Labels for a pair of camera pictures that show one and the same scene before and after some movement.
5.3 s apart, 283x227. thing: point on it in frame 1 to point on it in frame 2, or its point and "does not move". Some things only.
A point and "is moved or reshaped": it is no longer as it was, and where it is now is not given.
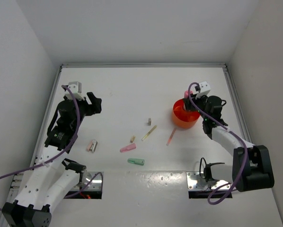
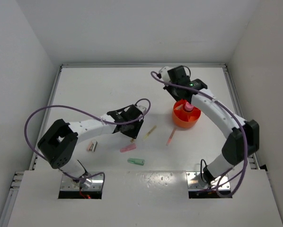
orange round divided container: [182, 117] does not move
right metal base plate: [195, 182] does not move
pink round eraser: [186, 94] is moved or reshaped
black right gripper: [203, 98] to [168, 87]
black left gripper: [95, 101] to [134, 133]
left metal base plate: [85, 177] does not move
